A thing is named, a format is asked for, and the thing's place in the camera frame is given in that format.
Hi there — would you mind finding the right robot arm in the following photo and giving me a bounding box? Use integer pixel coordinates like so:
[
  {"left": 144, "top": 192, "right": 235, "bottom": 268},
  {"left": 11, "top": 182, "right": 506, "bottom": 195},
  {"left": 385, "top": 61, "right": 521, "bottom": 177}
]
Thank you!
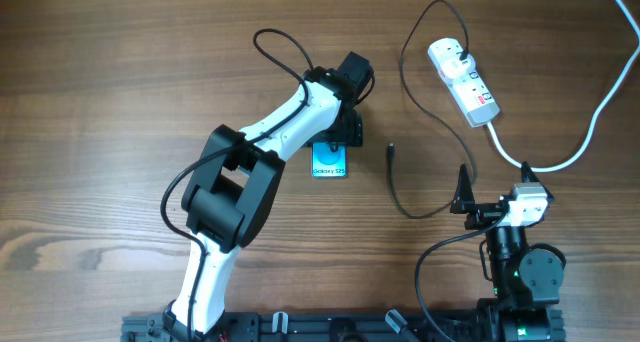
[{"left": 450, "top": 163, "right": 567, "bottom": 342}]

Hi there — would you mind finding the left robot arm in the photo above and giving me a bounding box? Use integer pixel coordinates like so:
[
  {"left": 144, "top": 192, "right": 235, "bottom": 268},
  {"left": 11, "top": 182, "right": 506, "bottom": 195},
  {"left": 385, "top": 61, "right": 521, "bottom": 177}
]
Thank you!
[{"left": 163, "top": 52, "right": 375, "bottom": 341}]

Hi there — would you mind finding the white power strip cord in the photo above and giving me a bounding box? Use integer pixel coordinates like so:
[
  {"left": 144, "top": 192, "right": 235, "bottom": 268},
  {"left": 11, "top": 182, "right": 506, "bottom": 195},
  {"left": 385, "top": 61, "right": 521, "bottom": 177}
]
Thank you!
[{"left": 485, "top": 0, "right": 640, "bottom": 174}]

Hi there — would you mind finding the black camera cable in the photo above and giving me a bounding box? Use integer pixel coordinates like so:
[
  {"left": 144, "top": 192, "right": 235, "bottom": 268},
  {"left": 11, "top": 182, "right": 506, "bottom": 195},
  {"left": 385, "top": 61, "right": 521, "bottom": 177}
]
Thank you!
[
  {"left": 414, "top": 211, "right": 509, "bottom": 342},
  {"left": 159, "top": 28, "right": 316, "bottom": 341}
]

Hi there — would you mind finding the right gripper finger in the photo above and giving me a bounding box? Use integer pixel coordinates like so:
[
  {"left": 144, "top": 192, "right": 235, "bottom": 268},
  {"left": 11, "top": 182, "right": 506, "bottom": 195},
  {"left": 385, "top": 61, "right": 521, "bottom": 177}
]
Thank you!
[
  {"left": 520, "top": 162, "right": 554, "bottom": 202},
  {"left": 450, "top": 164, "right": 475, "bottom": 214}
]

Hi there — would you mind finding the black left camera cable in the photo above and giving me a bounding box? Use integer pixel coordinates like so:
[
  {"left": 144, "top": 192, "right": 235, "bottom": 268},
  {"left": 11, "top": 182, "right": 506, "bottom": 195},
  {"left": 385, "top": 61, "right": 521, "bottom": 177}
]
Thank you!
[{"left": 159, "top": 28, "right": 316, "bottom": 341}]

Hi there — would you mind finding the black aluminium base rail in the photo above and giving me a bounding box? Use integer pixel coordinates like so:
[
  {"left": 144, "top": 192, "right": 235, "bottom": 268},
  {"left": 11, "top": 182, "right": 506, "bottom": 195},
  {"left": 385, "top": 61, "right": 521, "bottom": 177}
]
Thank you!
[{"left": 119, "top": 309, "right": 567, "bottom": 342}]

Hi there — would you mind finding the black right camera cable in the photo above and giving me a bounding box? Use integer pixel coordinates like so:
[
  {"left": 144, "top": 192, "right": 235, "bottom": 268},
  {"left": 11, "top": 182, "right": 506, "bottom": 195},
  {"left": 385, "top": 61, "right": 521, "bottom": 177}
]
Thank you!
[{"left": 414, "top": 211, "right": 509, "bottom": 342}]

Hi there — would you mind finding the white USB charger plug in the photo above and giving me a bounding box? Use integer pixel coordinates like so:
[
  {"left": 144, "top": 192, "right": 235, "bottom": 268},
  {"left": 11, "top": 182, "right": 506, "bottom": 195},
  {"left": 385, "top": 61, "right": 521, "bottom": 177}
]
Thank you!
[{"left": 440, "top": 55, "right": 475, "bottom": 82}]

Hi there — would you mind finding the white power strip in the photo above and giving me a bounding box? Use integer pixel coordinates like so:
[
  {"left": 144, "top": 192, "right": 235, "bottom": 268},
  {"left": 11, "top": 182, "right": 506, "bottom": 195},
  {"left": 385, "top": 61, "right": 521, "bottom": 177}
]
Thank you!
[{"left": 427, "top": 38, "right": 500, "bottom": 128}]

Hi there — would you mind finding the Galaxy S25 smartphone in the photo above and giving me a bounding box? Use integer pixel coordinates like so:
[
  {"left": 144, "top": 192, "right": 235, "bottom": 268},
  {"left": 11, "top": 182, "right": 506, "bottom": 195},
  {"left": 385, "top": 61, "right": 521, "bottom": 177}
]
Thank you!
[{"left": 311, "top": 142, "right": 347, "bottom": 178}]

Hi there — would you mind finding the black USB-C charger cable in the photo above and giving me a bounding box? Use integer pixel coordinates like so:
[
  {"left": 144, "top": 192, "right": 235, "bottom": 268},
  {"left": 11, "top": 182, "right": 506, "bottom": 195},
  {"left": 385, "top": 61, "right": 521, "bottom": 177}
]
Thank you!
[{"left": 386, "top": 0, "right": 479, "bottom": 220}]

